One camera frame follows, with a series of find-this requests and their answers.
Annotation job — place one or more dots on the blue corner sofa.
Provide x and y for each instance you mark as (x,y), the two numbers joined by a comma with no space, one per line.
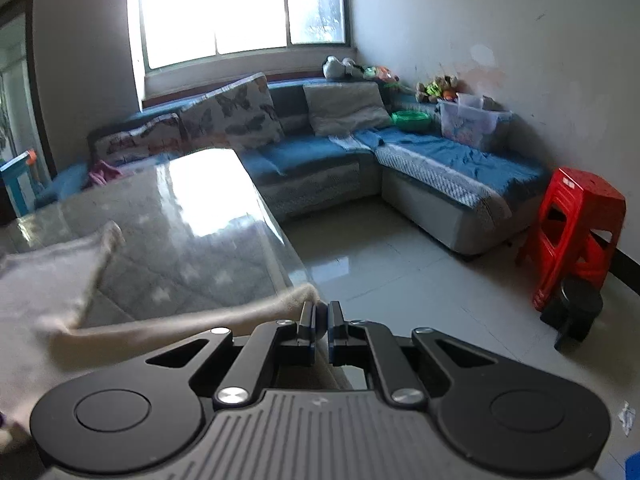
(310,155)

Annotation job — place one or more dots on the green and orange toy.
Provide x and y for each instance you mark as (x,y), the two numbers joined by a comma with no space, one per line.
(381,74)

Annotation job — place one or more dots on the red plastic stool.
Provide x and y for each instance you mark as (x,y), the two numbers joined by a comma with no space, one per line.
(575,210)

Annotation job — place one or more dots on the brown and green plush toys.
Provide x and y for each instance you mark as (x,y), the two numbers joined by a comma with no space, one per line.
(440,87)

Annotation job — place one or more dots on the white plush toy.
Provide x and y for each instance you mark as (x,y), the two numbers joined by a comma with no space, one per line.
(340,67)

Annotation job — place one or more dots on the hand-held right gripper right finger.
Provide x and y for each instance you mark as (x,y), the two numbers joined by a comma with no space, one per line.
(336,331)

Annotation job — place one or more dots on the green plastic basin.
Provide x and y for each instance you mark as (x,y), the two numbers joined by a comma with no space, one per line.
(411,120)

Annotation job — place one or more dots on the clear plastic storage box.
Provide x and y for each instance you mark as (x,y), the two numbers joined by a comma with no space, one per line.
(467,122)

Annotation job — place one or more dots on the white paper scrap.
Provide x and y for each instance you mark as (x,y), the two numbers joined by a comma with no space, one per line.
(627,417)

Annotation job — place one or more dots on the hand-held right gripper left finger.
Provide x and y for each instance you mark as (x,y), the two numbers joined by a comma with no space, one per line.
(306,331)

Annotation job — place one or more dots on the blue plastic item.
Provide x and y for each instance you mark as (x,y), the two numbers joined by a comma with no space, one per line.
(634,467)

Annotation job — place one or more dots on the grey quilted star-print mat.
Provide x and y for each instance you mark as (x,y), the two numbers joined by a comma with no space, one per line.
(200,240)

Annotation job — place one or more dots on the cream knit garment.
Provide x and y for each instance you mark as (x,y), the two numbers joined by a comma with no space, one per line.
(30,290)

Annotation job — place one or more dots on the blue toy stand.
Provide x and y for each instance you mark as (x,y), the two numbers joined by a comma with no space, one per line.
(17,180)

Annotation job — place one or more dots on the pink cloth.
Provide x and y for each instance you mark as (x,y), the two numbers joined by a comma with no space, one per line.
(104,174)

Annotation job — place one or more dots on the grey cushion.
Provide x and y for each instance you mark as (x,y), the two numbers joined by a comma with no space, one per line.
(345,107)

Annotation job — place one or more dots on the large butterfly print cushion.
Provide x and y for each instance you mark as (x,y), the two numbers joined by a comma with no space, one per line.
(235,110)

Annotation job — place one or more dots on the window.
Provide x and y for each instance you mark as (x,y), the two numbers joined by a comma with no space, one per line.
(225,5)

